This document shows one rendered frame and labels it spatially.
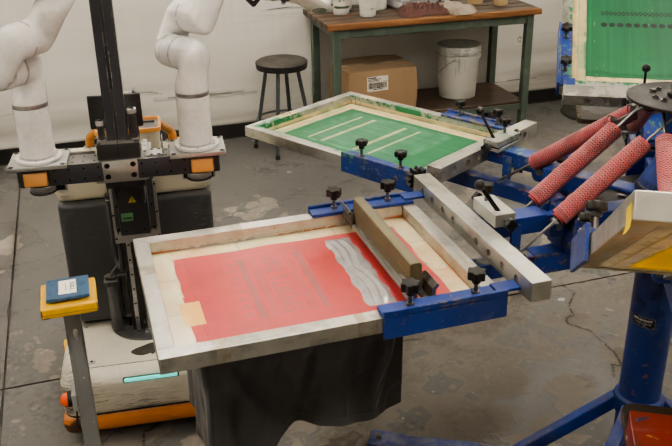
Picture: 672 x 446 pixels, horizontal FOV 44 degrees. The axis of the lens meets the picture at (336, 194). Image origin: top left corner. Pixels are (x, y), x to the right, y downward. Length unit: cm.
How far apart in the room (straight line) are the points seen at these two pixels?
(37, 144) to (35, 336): 157
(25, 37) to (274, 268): 85
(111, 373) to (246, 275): 105
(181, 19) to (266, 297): 84
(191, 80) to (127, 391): 120
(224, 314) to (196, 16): 85
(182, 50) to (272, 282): 70
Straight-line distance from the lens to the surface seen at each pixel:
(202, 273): 213
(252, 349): 178
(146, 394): 306
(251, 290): 203
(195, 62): 234
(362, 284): 202
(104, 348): 315
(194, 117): 239
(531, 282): 191
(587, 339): 370
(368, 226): 216
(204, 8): 236
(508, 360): 350
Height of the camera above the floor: 196
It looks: 23 degrees down
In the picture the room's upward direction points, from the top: 1 degrees counter-clockwise
